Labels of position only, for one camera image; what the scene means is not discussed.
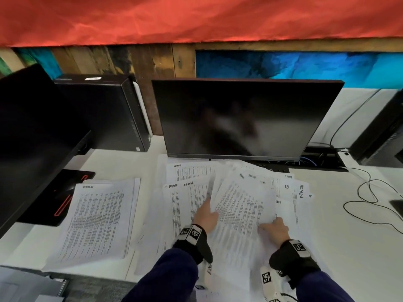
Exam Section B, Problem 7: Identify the person's right hand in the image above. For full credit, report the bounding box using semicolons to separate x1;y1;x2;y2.
258;216;290;247

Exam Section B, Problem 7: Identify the person's left hand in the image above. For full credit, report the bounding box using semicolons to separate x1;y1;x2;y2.
192;198;220;235

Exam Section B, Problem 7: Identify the pile of printed papers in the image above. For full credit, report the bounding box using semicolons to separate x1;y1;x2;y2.
133;154;315;302

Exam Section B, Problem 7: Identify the printed paper bundle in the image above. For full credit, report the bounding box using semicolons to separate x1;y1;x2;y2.
207;172;277;292

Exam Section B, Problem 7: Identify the sorted stack of printed sheets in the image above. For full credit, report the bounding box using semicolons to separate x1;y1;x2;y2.
42;177;141;271

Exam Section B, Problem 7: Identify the person's left forearm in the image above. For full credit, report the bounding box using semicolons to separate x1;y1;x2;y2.
122;247;199;302

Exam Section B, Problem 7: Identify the person's right forearm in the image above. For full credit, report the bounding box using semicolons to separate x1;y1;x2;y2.
296;270;356;302

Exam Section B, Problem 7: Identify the white table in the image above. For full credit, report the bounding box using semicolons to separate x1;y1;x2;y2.
0;135;403;302

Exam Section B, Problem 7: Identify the black desktop computer tower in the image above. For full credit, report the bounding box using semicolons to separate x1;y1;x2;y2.
348;89;403;169
53;74;153;153

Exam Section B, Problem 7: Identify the wooden plank partition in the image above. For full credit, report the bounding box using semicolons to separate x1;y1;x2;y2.
0;36;403;137

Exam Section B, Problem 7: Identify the blue cloth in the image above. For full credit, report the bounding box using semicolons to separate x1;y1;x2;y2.
195;49;403;89

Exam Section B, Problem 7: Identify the red-orange cloth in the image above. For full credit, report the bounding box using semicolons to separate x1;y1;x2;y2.
0;0;403;47

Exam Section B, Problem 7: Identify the teal green cloth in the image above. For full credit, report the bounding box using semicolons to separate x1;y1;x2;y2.
12;48;62;79

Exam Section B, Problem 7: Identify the black marker wrist strap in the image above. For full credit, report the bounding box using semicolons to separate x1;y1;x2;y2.
269;239;321;290
172;224;214;265

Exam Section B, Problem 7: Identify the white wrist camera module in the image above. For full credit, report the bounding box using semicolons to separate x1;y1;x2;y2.
259;266;283;302
195;260;213;292

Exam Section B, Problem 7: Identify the thin black cable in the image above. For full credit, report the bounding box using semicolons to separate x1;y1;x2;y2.
343;168;403;235

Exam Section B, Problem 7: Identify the thick black cable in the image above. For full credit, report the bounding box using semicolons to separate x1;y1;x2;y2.
330;89;380;150

